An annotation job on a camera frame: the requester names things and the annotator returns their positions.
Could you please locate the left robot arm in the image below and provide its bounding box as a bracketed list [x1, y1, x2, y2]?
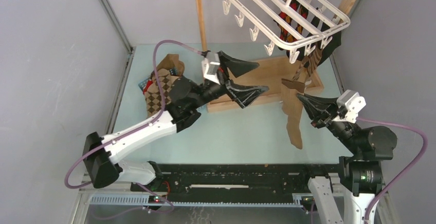
[83, 51, 269, 191]

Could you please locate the plain brown sock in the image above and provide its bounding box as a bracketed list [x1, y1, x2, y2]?
[156, 53, 185, 77]

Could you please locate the purple cable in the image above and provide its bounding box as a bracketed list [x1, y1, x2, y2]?
[354, 117, 428, 224]
[64, 39, 205, 215]

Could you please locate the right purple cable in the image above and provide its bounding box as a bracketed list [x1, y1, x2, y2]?
[354, 117, 428, 224]

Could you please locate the wooden hanger rack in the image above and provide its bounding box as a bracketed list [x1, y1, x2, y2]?
[195, 0, 357, 105]

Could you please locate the white plastic clip hanger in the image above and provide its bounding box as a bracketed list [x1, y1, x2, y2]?
[223, 0, 351, 64]

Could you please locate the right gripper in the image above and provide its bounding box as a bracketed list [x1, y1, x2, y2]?
[297, 90, 360, 154]

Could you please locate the brown striped sock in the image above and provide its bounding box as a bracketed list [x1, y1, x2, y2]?
[302, 47, 322, 81]
[292, 56, 312, 83]

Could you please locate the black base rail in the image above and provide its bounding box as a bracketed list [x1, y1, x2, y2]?
[131, 162, 328, 204]

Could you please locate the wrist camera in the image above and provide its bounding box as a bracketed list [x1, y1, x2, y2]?
[333, 90, 366, 123]
[202, 51, 221, 84]

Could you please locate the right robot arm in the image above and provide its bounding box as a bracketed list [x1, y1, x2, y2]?
[297, 90, 397, 223]

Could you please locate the blue plastic basket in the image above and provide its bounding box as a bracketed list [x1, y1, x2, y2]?
[138, 67, 178, 94]

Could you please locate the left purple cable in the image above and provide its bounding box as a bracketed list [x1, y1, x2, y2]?
[64, 39, 205, 215]

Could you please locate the black sock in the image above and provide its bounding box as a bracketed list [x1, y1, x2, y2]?
[304, 17, 342, 68]

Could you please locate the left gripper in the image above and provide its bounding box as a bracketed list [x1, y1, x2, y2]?
[191, 52, 268, 109]

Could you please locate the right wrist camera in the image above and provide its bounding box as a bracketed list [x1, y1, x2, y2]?
[333, 90, 366, 123]

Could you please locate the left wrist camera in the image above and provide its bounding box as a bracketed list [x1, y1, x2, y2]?
[202, 51, 221, 84]

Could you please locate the brown argyle sock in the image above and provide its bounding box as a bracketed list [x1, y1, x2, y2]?
[144, 69, 182, 118]

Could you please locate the red yellow argyle sock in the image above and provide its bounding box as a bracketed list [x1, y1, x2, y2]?
[276, 0, 308, 43]

